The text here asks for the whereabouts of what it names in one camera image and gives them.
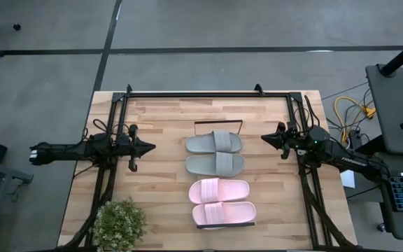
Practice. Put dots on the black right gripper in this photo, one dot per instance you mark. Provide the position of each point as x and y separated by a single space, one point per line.
294 143

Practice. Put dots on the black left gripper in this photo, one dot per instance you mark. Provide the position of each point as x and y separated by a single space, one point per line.
133 164

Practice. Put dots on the grey rubber slide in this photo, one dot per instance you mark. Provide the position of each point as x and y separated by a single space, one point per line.
201 164
201 143

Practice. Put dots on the pink rubber slide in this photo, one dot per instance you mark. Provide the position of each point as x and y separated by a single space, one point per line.
236 213
233 190

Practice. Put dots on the light wooden board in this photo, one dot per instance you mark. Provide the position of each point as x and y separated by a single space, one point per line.
222 225

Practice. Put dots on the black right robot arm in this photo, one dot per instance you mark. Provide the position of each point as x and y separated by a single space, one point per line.
355 161

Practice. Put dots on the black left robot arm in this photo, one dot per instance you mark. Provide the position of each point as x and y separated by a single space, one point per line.
65 152

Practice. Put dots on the green potted plant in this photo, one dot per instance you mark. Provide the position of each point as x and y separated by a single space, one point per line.
119 224

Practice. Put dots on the white paper sheet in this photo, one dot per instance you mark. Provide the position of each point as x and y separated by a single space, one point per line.
347 179

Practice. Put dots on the grey metal side table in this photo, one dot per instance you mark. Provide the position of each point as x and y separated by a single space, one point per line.
2 168

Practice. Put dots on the black pole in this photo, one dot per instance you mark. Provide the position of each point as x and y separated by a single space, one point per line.
401 56

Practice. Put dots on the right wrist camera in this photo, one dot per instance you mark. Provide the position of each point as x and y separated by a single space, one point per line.
290 126

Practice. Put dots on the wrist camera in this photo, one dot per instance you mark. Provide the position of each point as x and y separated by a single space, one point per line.
290 126
122 139

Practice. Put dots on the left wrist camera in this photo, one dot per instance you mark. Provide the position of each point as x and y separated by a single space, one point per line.
122 139

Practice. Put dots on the black aluminium table frame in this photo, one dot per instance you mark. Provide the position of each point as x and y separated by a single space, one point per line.
205 94

